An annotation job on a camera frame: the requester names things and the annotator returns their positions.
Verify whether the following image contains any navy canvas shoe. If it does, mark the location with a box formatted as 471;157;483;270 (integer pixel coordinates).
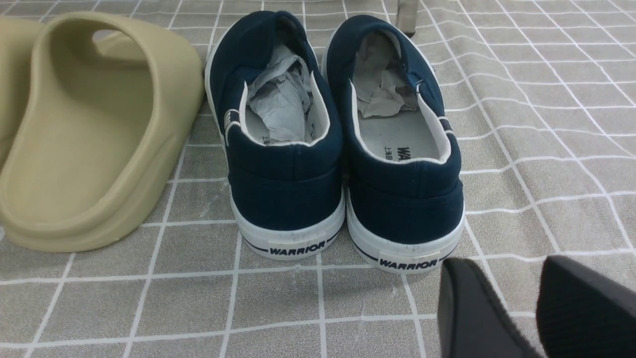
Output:
204;10;345;261
321;14;465;274

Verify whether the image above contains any left navy canvas shoe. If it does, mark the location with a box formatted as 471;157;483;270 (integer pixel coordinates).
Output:
204;10;345;261

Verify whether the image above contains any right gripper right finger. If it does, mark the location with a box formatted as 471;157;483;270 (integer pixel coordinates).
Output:
536;256;636;358

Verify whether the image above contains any olive foam slide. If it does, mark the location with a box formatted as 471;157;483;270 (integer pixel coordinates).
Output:
0;16;43;167
1;11;204;253

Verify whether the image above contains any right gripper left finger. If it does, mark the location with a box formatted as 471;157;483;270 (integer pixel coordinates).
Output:
437;258;541;358

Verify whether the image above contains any grey checked table cloth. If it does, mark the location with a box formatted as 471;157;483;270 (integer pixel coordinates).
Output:
0;0;636;358

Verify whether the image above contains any right navy canvas shoe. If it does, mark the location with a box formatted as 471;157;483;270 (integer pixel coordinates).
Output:
321;14;465;274

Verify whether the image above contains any metal shoe rack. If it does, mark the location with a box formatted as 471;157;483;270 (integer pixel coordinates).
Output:
396;0;419;38

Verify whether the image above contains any left olive foam slide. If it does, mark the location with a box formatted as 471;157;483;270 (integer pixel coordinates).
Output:
0;16;43;167

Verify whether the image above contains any right olive foam slide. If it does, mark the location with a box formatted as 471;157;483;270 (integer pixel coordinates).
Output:
1;11;204;253

